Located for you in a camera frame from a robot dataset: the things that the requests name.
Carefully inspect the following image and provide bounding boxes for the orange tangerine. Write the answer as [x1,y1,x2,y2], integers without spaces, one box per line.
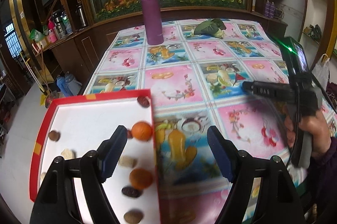
[129,168,154,190]
[123,209,144,224]
[131,121,152,142]

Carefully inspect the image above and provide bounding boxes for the green leafy vegetable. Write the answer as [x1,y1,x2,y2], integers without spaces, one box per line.
[193,18,226,39]

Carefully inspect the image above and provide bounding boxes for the orange tangerine on table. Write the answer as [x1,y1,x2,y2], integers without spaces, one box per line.
[129,168,154,190]
[123,209,144,224]

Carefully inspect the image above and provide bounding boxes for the brown chestnut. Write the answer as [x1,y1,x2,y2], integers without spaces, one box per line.
[48,130,60,142]

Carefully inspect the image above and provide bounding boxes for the beige yam piece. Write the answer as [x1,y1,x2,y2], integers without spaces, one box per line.
[61,148,75,160]
[118,156,138,169]
[40,172,46,183]

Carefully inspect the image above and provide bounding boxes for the purple thermos bottle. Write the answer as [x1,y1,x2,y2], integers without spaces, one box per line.
[140,0,164,46]

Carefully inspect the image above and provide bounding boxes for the red box with white inside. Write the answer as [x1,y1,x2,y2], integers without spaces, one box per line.
[29,89,160,223]

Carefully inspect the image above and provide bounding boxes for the dark dried date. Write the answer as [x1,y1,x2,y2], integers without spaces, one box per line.
[127,130,133,139]

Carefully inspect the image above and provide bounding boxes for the white plastic bag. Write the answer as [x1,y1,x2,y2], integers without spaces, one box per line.
[312,54,330,90]

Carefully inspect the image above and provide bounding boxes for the red date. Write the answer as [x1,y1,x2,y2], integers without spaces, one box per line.
[121,186,143,198]
[137,96,151,108]

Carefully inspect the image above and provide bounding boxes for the colourful printed tablecloth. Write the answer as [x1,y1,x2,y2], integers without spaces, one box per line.
[82,18,337,224]

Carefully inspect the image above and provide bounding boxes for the purple bottles on shelf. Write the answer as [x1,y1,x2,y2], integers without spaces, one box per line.
[264,0,276,19]

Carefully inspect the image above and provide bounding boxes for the right hand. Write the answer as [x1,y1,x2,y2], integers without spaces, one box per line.
[285,110,331,159]

